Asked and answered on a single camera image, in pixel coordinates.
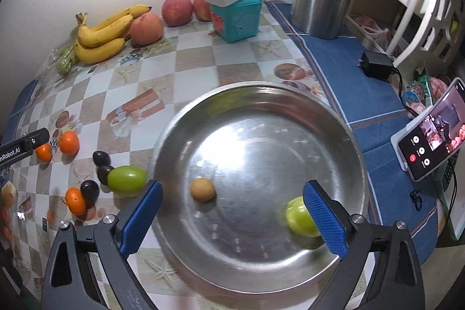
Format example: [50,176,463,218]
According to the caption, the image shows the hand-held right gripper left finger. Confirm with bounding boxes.
[41,180,164,310]

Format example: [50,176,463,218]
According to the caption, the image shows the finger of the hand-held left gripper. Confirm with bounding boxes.
[0,128,50,171]

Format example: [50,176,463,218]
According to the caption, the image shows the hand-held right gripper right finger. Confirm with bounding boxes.
[303,180,425,310]

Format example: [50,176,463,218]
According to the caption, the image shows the small orange mandarin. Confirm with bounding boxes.
[65,187,87,215]
[35,144,53,162]
[59,131,80,155]

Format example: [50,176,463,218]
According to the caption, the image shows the green plum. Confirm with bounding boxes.
[285,197,324,238]

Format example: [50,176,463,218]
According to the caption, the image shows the green apple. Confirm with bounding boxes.
[106,165,148,196]

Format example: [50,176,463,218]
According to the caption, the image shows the dark purple grape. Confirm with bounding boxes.
[96,165,115,186]
[92,150,110,167]

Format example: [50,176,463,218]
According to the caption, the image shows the dark plum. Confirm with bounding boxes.
[81,180,100,203]

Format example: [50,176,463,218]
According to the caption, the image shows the small tan round fruit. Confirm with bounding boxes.
[189,178,216,203]

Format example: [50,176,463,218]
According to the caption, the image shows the stainless steel bowl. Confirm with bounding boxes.
[151,81,370,283]

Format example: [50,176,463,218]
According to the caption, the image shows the clear bag of green fruit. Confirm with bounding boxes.
[44,45,78,76]

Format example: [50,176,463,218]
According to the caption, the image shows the bunch of yellow bananas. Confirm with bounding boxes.
[74,4,152,64]

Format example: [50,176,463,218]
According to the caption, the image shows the smartphone on white stand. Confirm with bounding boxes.
[390,77,465,182]

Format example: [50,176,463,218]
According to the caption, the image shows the colourful snack packets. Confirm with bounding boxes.
[401,68,449,114]

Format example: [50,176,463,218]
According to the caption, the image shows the black power adapter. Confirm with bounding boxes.
[360,50,395,79]

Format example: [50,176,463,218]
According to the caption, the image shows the orange peach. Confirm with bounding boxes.
[129,13,164,45]

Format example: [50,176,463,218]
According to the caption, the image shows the checkered printed tablecloth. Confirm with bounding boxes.
[0,0,465,310]

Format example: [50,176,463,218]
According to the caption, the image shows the red apple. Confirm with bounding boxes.
[192,0,213,22]
[162,0,194,26]

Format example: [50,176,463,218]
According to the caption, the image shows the teal plastic box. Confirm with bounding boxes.
[210,0,263,42]

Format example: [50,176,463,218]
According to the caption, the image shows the white shelf rack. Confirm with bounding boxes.
[343,0,465,67]

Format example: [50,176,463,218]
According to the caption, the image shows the black cable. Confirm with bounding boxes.
[393,68,418,120]

